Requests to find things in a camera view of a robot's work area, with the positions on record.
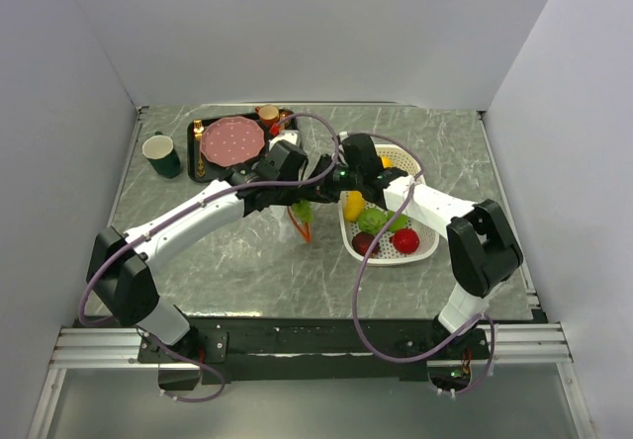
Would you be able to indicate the red strawberry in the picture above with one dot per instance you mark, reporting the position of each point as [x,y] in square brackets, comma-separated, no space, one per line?
[405,241]

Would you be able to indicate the black serving tray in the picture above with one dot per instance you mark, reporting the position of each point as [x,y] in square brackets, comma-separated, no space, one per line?
[214,171]

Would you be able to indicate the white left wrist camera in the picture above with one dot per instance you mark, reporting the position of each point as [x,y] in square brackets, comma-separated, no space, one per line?
[288,135]

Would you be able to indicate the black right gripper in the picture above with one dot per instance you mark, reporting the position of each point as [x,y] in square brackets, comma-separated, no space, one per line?
[324,192]

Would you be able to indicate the pink dotted plate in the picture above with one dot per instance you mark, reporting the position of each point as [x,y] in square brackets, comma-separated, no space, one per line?
[232,140]

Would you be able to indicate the gold fork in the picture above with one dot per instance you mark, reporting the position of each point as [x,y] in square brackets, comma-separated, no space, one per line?
[198,130]

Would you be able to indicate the dark red plum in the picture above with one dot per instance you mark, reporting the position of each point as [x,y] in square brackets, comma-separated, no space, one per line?
[361,242]

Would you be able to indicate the green grape bunch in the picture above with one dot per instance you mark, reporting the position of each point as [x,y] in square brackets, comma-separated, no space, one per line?
[303,211]

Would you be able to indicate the yellow corn cob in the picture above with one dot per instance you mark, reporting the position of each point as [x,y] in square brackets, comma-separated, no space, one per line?
[355,205]

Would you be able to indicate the dark green mug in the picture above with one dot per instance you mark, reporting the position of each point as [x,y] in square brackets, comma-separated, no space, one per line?
[160,151]

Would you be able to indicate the clear zip top bag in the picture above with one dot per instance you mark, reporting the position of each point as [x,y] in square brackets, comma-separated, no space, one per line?
[271,238]

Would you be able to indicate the small orange cup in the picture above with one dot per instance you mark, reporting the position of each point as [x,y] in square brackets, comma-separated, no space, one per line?
[268,115]

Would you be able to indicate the green round cabbage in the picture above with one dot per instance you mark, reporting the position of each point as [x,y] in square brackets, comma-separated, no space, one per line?
[371,220]

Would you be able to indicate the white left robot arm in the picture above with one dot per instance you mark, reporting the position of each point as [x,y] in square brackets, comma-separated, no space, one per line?
[122,265]

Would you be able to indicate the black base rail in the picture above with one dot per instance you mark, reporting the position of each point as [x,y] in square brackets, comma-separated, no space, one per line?
[267,349]

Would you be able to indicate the green star fruit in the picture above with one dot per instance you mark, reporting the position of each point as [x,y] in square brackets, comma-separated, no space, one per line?
[400,222]

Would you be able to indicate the white perforated basket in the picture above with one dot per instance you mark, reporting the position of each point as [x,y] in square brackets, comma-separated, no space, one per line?
[388,255]

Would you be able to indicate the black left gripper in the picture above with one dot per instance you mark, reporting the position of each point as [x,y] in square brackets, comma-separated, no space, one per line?
[293,196]

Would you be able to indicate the gold spoon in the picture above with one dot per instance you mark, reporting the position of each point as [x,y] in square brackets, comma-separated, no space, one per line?
[286,114]

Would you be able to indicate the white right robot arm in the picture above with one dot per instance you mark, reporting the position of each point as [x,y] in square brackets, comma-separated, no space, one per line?
[483,249]

